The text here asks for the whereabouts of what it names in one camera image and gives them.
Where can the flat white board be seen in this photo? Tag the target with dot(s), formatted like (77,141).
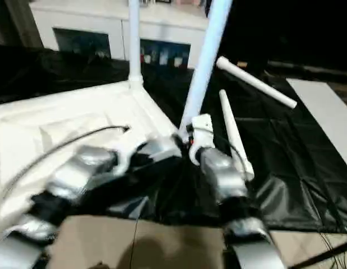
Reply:
(330,112)

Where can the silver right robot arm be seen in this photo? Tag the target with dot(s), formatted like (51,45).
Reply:
(229,185)

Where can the white cabinet with glass doors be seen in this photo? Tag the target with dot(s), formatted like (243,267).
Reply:
(89,17)

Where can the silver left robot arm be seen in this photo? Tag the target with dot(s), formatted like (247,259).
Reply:
(66,185)

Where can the black work mat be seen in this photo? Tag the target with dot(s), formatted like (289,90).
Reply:
(296,168)

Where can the white plastic table leg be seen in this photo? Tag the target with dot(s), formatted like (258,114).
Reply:
(204,61)
(257,83)
(134,39)
(232,129)

